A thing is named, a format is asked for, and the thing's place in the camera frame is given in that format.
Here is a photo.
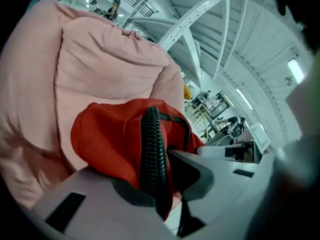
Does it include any white metal staircase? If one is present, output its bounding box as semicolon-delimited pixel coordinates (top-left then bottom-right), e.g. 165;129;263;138
123;0;302;145

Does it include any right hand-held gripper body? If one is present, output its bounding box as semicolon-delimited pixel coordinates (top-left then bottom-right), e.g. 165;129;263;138
196;138;263;165

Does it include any wire mesh frame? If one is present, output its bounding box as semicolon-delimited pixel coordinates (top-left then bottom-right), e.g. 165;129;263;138
185;100;210;137

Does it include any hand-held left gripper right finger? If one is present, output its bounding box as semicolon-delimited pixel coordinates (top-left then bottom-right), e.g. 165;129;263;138
167;148;267;226

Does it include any yellow object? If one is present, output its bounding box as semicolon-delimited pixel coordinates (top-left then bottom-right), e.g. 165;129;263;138
183;83;193;101

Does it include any red backpack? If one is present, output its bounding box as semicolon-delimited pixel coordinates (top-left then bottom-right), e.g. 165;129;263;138
70;98;206;222

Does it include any pink cushioned seat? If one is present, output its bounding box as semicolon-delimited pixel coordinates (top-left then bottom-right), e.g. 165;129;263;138
0;0;186;210

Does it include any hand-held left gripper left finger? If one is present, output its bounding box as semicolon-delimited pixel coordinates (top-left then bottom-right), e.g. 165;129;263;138
33;166;181;240

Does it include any white framed board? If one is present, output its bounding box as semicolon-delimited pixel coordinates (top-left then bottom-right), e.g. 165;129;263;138
248;122;272;154

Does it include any ceiling light panel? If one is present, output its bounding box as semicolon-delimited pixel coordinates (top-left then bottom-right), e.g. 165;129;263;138
286;58;305;84
235;88;254;110

